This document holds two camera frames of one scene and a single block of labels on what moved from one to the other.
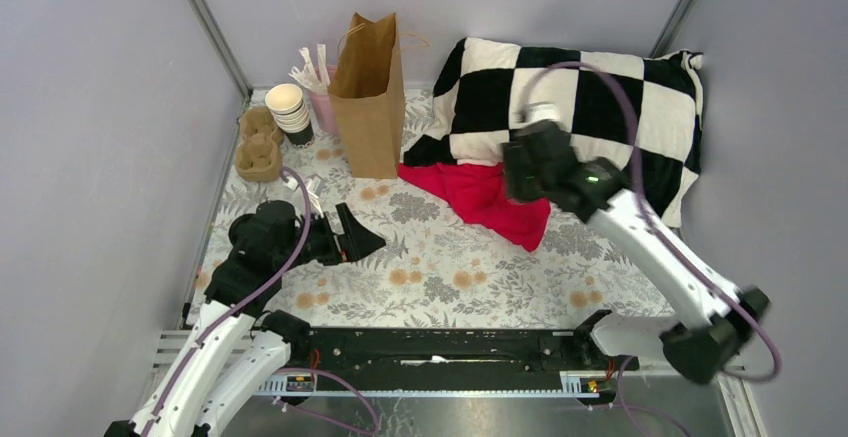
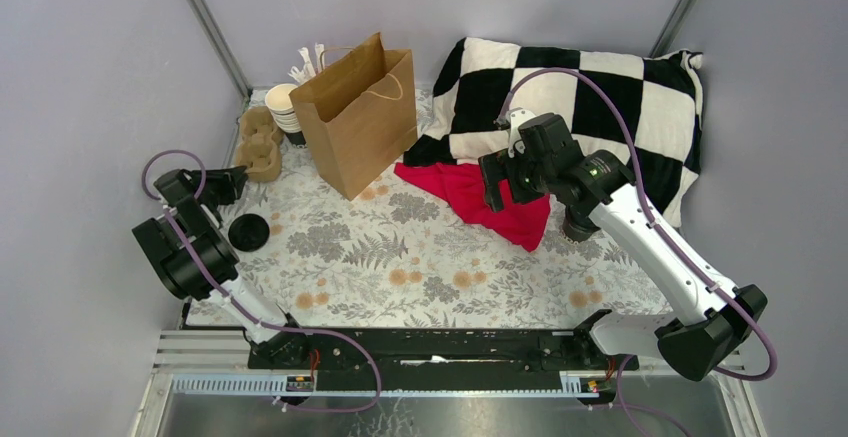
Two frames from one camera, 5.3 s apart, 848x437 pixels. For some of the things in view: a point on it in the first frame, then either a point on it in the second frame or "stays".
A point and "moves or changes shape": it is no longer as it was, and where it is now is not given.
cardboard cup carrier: (258, 155) stays
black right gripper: (514, 161) stays
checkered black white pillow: (643, 115) stays
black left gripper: (357, 240) -> (229, 180)
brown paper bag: (367, 88) moves or changes shape
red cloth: (477, 194) stays
